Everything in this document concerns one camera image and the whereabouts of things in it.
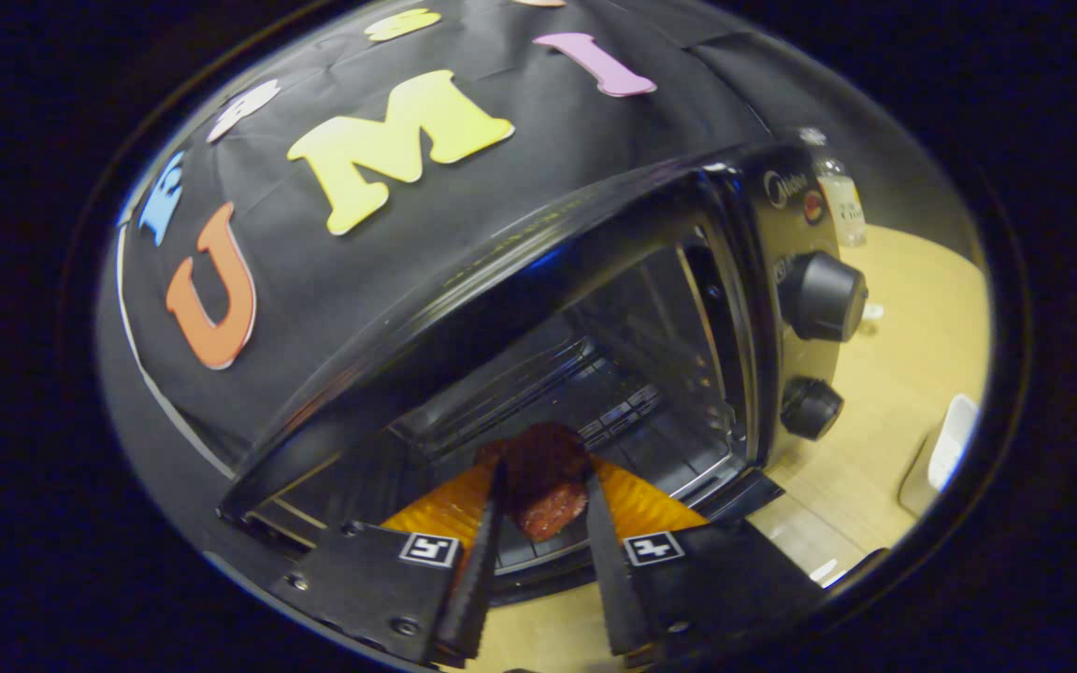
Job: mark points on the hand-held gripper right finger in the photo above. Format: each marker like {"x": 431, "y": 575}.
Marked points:
{"x": 609, "y": 579}

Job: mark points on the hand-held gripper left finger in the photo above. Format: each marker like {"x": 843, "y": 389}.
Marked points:
{"x": 482, "y": 579}

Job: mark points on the red meat steak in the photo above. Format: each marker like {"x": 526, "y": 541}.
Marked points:
{"x": 543, "y": 477}

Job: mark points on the black toaster oven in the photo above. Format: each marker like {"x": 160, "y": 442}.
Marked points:
{"x": 819, "y": 294}

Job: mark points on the black backdrop cloth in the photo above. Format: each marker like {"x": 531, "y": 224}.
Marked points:
{"x": 314, "y": 262}

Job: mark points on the white rectangular plate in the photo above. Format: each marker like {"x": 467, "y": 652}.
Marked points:
{"x": 954, "y": 439}

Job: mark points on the small clear glass bottle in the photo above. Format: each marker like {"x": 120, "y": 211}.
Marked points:
{"x": 842, "y": 201}

